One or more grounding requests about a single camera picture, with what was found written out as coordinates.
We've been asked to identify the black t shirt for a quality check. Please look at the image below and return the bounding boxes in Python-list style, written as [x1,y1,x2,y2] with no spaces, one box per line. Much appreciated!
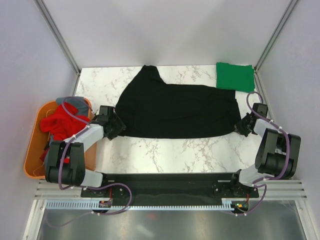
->
[115,65,241,139]

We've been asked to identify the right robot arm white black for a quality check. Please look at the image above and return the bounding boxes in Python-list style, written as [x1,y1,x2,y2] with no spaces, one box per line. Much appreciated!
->
[229,103,301,197]

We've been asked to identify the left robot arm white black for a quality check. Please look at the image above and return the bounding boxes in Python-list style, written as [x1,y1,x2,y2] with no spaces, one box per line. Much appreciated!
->
[44,105,126,197]

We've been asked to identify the grey t shirt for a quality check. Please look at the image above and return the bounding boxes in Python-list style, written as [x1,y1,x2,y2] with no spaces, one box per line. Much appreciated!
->
[43,96,92,151]

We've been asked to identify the red t shirt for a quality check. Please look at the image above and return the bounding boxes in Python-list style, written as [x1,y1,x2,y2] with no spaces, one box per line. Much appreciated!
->
[39,104,91,165]

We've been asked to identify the folded green t shirt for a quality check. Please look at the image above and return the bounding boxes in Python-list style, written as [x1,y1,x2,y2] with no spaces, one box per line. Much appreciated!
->
[216,62,255,93]

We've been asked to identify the orange plastic basket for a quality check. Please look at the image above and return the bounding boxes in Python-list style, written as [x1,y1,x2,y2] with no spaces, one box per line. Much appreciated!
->
[23,98,93,179]

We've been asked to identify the white slotted cable duct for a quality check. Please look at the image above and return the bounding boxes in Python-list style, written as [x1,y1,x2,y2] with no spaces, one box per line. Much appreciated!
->
[45,199,236,211]

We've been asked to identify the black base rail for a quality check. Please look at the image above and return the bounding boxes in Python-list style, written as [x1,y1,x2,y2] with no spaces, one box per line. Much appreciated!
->
[81,173,259,206]

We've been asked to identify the right aluminium frame post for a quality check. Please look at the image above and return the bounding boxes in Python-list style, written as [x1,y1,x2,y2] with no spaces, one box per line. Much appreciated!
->
[254,0,300,73]

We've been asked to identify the aluminium frame post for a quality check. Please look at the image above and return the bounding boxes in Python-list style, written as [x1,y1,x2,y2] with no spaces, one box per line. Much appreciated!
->
[254,0,300,73]
[34,0,82,76]

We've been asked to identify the left aluminium frame post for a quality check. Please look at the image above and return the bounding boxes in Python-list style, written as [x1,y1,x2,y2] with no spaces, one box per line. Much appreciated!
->
[34,0,82,76]

